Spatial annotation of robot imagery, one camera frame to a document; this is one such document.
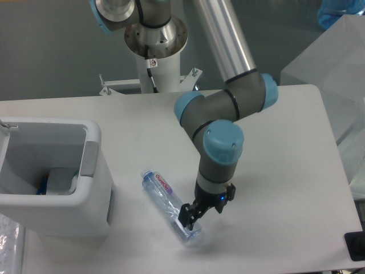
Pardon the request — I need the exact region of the clear plastic sheet lower left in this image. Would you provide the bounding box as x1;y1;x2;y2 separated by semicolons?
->
1;214;25;273

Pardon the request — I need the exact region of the white plastic bag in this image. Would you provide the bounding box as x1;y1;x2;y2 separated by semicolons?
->
46;167;79;195

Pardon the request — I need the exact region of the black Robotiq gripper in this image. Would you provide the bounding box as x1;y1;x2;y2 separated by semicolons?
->
178;183;236;231

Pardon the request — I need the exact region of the black device at table edge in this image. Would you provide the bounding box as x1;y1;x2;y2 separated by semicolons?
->
344;231;364;261

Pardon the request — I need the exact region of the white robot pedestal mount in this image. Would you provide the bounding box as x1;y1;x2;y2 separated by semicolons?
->
99;52;202;96

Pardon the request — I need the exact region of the clear plastic water bottle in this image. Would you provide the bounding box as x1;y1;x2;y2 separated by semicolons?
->
140;168;204;248

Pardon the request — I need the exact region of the blue plastic bag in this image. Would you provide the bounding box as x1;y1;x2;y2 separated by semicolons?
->
317;0;364;30

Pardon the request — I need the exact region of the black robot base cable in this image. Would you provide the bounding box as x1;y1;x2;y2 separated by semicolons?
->
144;45;159;94

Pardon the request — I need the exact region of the blue snack wrapper in bin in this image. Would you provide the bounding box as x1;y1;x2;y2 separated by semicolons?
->
36;174;49;195

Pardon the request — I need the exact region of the white plastic trash can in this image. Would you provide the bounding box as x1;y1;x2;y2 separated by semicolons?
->
1;116;114;237

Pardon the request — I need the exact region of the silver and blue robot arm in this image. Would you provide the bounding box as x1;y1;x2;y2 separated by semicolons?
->
90;1;278;229

